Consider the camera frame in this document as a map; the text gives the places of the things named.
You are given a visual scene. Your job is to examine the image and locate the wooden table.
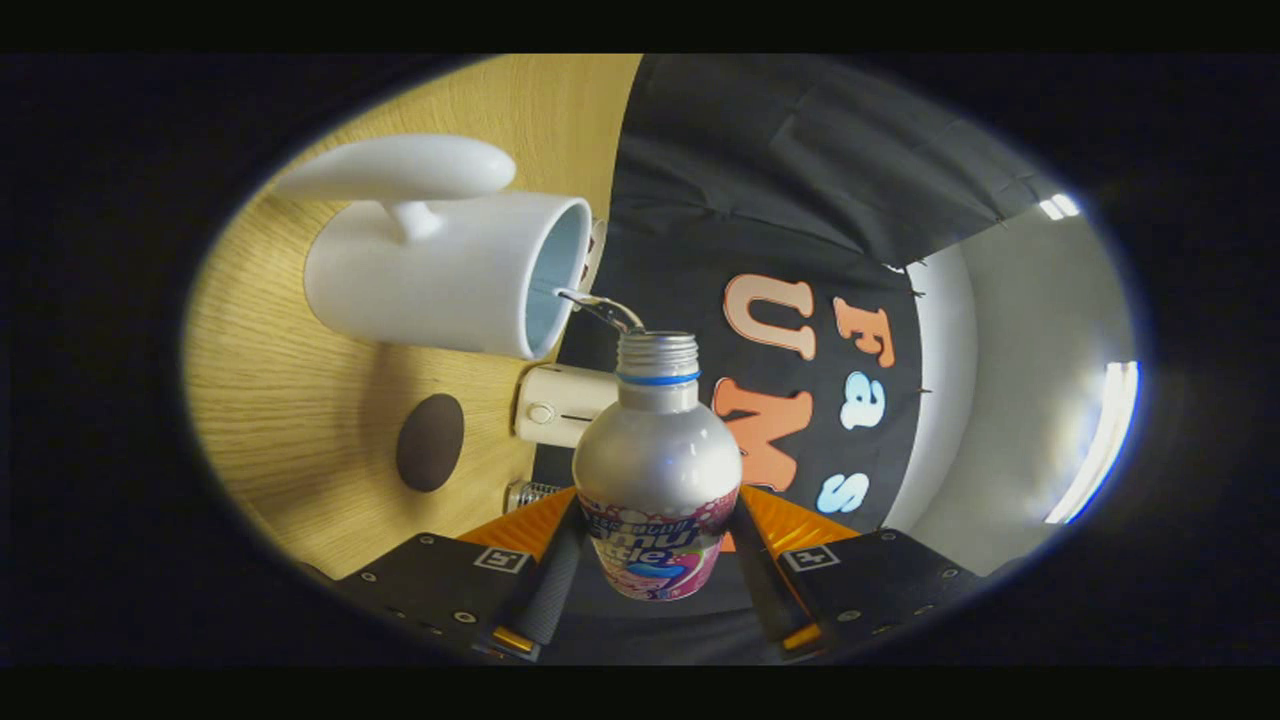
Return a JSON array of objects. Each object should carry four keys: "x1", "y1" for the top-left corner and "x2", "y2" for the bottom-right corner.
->
[{"x1": 183, "y1": 55, "x2": 641, "y2": 581}]

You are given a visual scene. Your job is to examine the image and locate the wire cutlery holder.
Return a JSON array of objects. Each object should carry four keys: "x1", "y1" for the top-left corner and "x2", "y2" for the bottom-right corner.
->
[{"x1": 505, "y1": 480, "x2": 567, "y2": 514}]

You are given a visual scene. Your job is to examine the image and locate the silver juice bottle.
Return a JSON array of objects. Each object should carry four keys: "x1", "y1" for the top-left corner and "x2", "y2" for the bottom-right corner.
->
[{"x1": 572, "y1": 331, "x2": 743, "y2": 602}]

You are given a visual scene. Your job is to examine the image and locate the clear juice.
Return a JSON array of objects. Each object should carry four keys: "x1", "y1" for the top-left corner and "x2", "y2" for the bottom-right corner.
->
[{"x1": 555, "y1": 288, "x2": 646, "y2": 334}]

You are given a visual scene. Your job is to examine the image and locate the white cup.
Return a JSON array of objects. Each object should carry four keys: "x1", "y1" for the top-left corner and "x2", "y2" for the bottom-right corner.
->
[{"x1": 272, "y1": 135, "x2": 593, "y2": 361}]

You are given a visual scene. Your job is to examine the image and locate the brown round coaster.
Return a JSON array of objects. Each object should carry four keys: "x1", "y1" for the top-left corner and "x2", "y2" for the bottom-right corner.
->
[{"x1": 396, "y1": 393, "x2": 465, "y2": 493}]

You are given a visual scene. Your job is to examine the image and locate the long ceiling light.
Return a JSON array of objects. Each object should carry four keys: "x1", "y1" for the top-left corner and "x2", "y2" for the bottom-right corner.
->
[{"x1": 1045, "y1": 360, "x2": 1141, "y2": 525}]

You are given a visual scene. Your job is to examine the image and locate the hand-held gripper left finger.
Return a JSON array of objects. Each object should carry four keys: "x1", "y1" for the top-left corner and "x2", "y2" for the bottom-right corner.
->
[{"x1": 335, "y1": 487, "x2": 586, "y2": 659}]

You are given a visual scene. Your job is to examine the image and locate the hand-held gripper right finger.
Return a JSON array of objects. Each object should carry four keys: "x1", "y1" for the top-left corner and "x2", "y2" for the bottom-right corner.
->
[{"x1": 735, "y1": 485, "x2": 986, "y2": 656}]

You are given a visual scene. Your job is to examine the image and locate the white toaster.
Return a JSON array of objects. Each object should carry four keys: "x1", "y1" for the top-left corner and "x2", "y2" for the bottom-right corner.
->
[{"x1": 514, "y1": 364, "x2": 621, "y2": 448}]

